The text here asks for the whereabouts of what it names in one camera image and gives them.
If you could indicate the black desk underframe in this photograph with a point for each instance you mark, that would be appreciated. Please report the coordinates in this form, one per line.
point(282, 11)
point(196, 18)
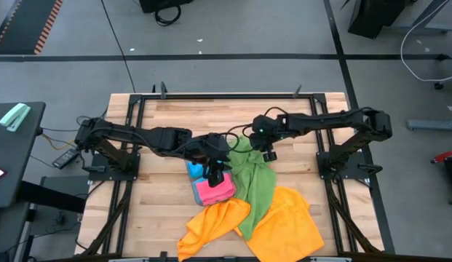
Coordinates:
point(47, 196)

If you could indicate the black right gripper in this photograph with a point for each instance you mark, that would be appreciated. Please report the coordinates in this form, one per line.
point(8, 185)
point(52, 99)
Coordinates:
point(265, 132)

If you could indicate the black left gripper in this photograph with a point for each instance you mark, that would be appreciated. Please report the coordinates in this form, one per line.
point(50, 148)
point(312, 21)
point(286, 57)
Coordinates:
point(213, 149)

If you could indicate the black frame clamp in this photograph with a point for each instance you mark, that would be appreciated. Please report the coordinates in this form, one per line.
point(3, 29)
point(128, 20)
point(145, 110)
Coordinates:
point(296, 92)
point(163, 89)
point(163, 256)

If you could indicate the grey desk leg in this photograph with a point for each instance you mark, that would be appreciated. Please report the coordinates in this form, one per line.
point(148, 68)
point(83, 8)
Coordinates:
point(422, 29)

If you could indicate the grey table foot bar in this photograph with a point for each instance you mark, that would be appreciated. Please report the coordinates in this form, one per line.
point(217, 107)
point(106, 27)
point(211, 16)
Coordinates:
point(436, 125)

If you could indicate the black power adapter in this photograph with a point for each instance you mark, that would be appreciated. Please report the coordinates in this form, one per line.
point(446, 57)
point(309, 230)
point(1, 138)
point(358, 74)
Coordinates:
point(65, 158)

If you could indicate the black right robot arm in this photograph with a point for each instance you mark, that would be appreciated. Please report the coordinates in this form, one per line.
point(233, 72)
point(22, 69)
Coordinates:
point(331, 120)

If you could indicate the black caster wheel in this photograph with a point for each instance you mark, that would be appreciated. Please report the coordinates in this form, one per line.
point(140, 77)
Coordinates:
point(438, 86)

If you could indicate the black side desk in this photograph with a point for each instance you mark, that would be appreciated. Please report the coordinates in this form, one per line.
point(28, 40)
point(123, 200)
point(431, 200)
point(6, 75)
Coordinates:
point(14, 163)

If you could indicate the black equipment box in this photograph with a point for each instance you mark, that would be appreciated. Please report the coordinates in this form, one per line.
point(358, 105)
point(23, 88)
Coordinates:
point(163, 4)

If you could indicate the black desk base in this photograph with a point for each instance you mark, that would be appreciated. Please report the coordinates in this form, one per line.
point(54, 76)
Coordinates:
point(371, 18)

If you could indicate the pink microfiber towel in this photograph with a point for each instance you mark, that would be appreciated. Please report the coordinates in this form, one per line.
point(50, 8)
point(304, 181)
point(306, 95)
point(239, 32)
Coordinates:
point(216, 191)

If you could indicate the grey metal bracket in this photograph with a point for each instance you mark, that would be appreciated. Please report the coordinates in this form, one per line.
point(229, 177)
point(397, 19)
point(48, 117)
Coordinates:
point(331, 260)
point(127, 260)

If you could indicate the clear plastic bin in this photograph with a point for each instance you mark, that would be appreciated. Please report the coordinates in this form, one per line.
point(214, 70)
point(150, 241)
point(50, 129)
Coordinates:
point(193, 198)

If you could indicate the red and black chair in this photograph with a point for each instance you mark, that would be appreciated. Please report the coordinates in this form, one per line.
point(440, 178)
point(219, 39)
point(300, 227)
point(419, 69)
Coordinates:
point(444, 156)

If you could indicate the orange microfiber towel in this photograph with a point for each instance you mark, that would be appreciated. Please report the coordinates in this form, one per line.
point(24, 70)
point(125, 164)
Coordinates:
point(211, 225)
point(287, 229)

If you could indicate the black mat with orange stripes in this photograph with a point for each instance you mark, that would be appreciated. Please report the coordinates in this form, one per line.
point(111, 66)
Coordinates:
point(25, 25)

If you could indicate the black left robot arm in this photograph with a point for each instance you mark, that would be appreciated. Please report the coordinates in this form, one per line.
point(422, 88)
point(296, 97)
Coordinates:
point(149, 136)

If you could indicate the black metal table frame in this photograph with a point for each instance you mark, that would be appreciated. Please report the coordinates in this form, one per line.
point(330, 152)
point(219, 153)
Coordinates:
point(211, 96)

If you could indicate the mint green stapler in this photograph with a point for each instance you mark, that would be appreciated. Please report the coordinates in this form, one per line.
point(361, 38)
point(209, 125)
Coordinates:
point(14, 116)

